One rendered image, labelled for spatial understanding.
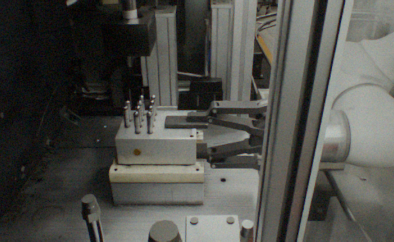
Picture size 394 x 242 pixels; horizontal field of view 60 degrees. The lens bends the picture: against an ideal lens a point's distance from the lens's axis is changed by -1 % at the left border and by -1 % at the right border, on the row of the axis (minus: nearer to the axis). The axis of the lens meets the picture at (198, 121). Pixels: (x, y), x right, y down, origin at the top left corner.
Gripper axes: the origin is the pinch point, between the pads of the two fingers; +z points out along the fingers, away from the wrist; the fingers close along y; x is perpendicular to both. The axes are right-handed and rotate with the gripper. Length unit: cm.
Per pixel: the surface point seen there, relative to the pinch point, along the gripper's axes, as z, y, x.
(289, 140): -10.9, 13.9, 22.8
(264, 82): -63, -101, -259
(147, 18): 4.7, 19.9, 1.3
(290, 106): -10.5, 17.4, 22.8
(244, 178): -10.7, -9.6, -0.6
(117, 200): 11.1, -8.4, 6.7
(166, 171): 2.8, -2.8, 6.3
